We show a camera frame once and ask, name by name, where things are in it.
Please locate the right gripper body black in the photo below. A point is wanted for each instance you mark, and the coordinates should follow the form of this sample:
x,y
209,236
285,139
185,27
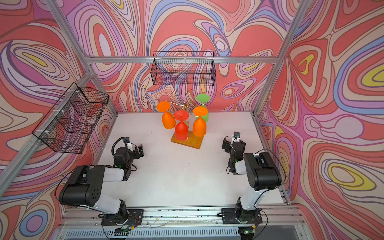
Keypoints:
x,y
227,144

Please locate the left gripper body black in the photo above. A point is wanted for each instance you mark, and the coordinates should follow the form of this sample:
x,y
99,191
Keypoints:
x,y
136,155

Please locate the orange wine glass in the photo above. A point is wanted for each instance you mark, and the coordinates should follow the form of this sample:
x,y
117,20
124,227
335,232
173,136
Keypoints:
x,y
200,126
168,119

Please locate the green wine glass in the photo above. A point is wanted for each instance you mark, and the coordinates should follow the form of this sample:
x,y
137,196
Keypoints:
x,y
204,99

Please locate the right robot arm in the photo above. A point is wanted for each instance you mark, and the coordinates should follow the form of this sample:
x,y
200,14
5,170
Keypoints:
x,y
263,177

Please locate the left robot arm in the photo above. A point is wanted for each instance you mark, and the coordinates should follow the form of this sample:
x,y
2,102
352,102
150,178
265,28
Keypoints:
x,y
84,188

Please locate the wooden rack base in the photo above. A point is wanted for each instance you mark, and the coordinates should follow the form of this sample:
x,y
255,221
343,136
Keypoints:
x,y
192,141

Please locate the red wine glass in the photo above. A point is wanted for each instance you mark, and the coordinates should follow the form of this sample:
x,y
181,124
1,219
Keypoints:
x,y
181,128

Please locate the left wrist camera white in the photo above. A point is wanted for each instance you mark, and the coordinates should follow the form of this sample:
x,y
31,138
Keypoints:
x,y
128,144

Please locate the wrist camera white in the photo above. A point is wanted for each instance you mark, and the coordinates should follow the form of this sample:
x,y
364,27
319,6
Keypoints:
x,y
128,144
236,137

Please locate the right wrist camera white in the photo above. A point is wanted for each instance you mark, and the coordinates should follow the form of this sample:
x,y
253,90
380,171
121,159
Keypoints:
x,y
236,137

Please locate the gold wire glass rack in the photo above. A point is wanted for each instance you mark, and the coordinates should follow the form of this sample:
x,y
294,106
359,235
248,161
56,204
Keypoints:
x,y
188,104

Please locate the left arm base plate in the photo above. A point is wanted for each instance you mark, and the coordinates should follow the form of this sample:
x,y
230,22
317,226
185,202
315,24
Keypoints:
x,y
130,217

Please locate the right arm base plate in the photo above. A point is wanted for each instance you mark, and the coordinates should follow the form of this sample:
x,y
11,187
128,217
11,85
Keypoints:
x,y
238,216

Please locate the black wire basket left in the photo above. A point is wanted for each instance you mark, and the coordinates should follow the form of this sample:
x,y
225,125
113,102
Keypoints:
x,y
73,121

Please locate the black wire basket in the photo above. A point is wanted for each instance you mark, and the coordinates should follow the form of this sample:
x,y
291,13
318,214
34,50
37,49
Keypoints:
x,y
73,121
183,68

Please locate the black wire basket back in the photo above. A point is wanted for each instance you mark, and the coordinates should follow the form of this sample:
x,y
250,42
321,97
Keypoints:
x,y
183,68

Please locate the aluminium mounting rail front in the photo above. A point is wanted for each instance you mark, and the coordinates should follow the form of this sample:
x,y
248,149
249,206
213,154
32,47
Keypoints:
x,y
279,222

